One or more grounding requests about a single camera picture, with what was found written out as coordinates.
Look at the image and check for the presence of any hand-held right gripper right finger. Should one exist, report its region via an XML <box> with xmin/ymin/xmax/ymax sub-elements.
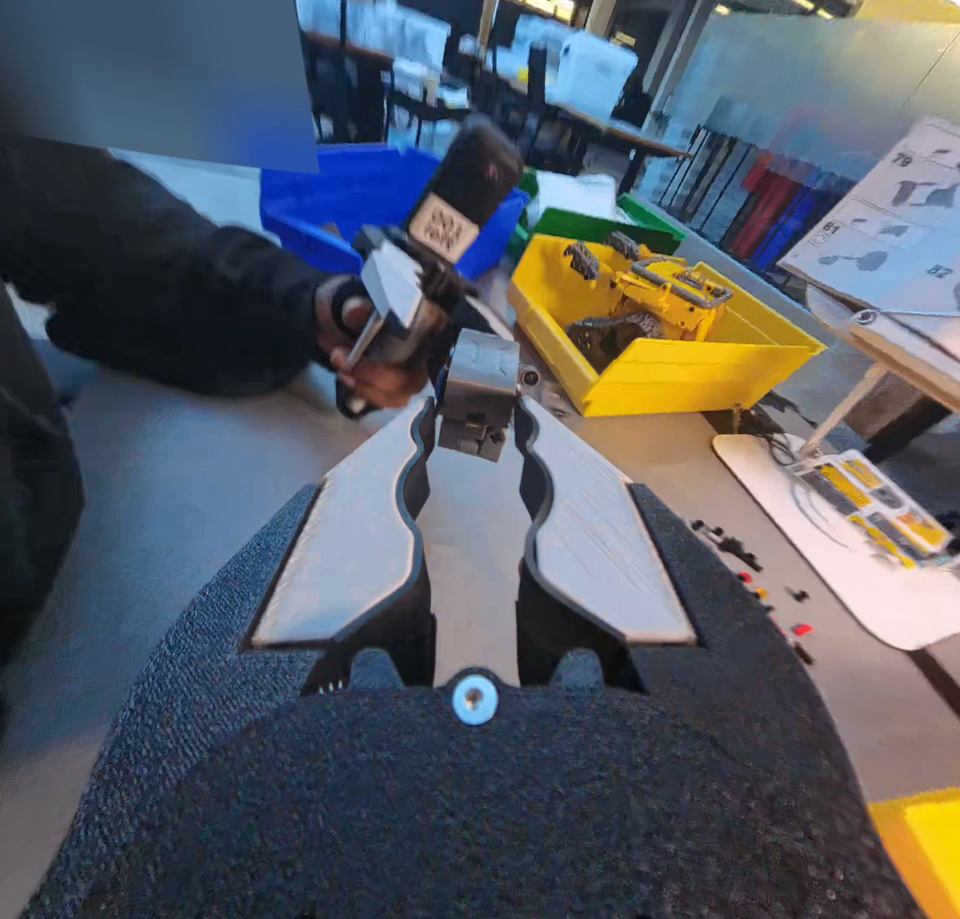
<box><xmin>516</xmin><ymin>396</ymin><xmax>699</xmax><ymax>646</ymax></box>

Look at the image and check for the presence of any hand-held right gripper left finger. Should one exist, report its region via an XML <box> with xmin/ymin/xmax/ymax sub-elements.
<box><xmin>251</xmin><ymin>397</ymin><xmax>436</xmax><ymax>649</ymax></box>

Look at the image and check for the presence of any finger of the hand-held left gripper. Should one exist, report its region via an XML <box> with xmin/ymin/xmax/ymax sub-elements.
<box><xmin>388</xmin><ymin>300</ymin><xmax>451</xmax><ymax>370</ymax></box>
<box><xmin>361</xmin><ymin>241</ymin><xmax>427</xmax><ymax>329</ymax></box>

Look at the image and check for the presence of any grey toy joint assembly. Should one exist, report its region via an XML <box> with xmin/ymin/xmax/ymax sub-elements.
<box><xmin>436</xmin><ymin>328</ymin><xmax>541</xmax><ymax>464</ymax></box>

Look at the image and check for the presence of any grey desk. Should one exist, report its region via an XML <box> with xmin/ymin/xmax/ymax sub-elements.
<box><xmin>0</xmin><ymin>259</ymin><xmax>960</xmax><ymax>919</ymax></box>

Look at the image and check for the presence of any person's left hand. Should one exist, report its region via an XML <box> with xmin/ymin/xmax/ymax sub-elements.
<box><xmin>315</xmin><ymin>277</ymin><xmax>434</xmax><ymax>412</ymax></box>

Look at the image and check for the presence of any white bubble wrap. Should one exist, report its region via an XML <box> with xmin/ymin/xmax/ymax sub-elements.
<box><xmin>536</xmin><ymin>172</ymin><xmax>620</xmax><ymax>219</ymax></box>

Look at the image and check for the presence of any blue plastic bin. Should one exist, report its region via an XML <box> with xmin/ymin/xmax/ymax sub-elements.
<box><xmin>260</xmin><ymin>144</ymin><xmax>531</xmax><ymax>279</ymax></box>

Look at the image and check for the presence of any pile of small toy parts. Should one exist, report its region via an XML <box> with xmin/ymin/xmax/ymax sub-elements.
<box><xmin>690</xmin><ymin>517</ymin><xmax>819</xmax><ymax>665</ymax></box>

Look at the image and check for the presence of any green plastic bin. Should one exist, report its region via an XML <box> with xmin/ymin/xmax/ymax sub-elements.
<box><xmin>517</xmin><ymin>195</ymin><xmax>687</xmax><ymax>256</ymax></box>

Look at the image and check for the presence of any white storage box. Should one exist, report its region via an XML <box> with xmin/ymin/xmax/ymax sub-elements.
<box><xmin>555</xmin><ymin>30</ymin><xmax>640</xmax><ymax>121</ymax></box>

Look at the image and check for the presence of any yellow plastic bin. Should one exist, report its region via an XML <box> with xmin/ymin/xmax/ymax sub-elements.
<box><xmin>507</xmin><ymin>234</ymin><xmax>828</xmax><ymax>418</ymax></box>
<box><xmin>868</xmin><ymin>787</ymin><xmax>960</xmax><ymax>919</ymax></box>

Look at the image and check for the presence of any yellow toy tracked robot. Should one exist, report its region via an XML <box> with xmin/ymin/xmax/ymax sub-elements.
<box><xmin>564</xmin><ymin>230</ymin><xmax>735</xmax><ymax>369</ymax></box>

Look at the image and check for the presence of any white book stand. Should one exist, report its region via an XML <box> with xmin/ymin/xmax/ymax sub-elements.
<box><xmin>712</xmin><ymin>281</ymin><xmax>960</xmax><ymax>650</ymax></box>

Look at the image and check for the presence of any sticker sheet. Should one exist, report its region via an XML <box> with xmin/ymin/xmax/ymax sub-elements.
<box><xmin>783</xmin><ymin>450</ymin><xmax>957</xmax><ymax>569</ymax></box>

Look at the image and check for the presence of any parts bin rack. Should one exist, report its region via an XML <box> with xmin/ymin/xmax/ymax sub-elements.
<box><xmin>660</xmin><ymin>125</ymin><xmax>856</xmax><ymax>275</ymax></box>

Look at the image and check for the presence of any instruction booklet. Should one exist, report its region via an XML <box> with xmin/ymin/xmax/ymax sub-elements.
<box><xmin>776</xmin><ymin>116</ymin><xmax>960</xmax><ymax>335</ymax></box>

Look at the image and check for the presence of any black cable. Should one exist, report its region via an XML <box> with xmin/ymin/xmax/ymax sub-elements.
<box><xmin>738</xmin><ymin>401</ymin><xmax>804</xmax><ymax>470</ymax></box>

